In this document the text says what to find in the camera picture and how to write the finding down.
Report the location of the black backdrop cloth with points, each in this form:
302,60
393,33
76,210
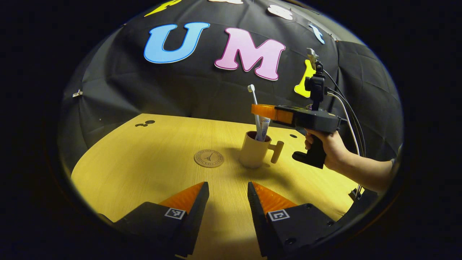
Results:
162,90

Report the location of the small cloth clip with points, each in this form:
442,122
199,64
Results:
77,94

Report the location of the round brown coaster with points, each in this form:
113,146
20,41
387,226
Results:
209,159

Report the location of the wooden desktop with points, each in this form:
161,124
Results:
144,162

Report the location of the white toothbrush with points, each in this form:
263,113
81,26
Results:
251,88

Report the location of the beige cup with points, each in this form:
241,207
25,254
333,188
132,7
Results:
252,155

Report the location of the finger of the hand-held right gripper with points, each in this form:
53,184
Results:
267,110

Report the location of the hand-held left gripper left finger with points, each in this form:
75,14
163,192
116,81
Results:
196,216

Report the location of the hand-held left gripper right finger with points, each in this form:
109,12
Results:
258,220

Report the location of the white toothpaste tube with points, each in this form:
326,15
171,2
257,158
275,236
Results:
265,128

